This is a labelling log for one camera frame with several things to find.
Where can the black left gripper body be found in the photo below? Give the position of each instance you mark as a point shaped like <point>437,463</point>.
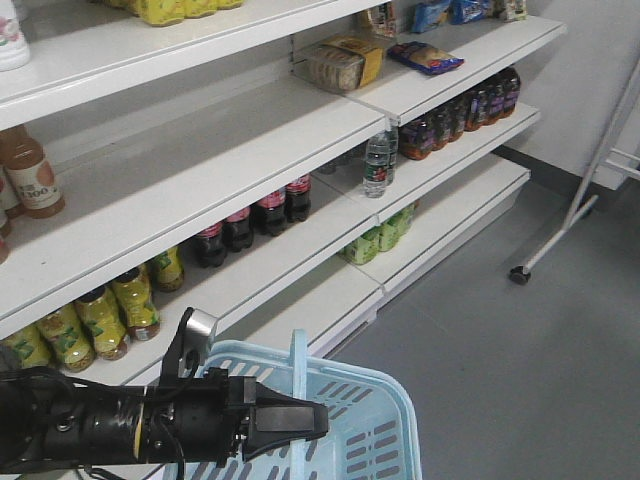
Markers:
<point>196,420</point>

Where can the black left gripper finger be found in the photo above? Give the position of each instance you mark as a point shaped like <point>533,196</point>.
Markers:
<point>275,420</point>

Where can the light blue plastic basket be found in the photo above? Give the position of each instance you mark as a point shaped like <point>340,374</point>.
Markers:
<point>372,423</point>

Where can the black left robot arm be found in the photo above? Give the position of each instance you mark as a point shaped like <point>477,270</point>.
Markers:
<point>51,421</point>

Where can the yellow lemon tea bottle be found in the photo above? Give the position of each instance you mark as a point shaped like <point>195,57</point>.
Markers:
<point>63,331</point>
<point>29,347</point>
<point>99,312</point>
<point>133,293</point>
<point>167,270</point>

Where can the dark cola bottle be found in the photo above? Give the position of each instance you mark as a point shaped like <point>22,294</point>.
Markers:
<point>208,246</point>
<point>298,201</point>
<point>238,232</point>
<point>269,214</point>

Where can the green soda pack right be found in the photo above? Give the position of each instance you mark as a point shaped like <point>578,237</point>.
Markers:
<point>379,239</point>

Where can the white left shelf unit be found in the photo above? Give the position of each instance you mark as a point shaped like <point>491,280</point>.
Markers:
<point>157,133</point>

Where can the white shelf unit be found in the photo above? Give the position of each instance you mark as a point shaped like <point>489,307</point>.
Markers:
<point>459,188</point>
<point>157,133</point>

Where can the white whiteboard stand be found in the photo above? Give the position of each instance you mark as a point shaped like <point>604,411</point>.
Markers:
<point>617,151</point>

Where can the clear water bottle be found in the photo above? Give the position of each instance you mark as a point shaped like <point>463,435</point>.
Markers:
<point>376,160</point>

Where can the orange juice bottle right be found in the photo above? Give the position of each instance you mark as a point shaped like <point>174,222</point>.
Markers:
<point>24,160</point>

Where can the dark purple label bottle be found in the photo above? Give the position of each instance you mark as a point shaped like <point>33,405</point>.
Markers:
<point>477,107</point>
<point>417,137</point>
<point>511,86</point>

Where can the yellow label cookie tray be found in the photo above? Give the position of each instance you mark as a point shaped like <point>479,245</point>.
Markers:
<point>343,63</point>

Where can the white right shelf unit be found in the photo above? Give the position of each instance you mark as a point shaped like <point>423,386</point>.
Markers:
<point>459,188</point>

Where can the blue biscuit bag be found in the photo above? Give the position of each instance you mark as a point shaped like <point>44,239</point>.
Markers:
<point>424,57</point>

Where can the white peach drink bottle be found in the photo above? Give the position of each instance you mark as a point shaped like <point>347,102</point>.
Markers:
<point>15,51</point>

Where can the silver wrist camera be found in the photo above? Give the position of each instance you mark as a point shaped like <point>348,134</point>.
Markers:
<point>190,346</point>

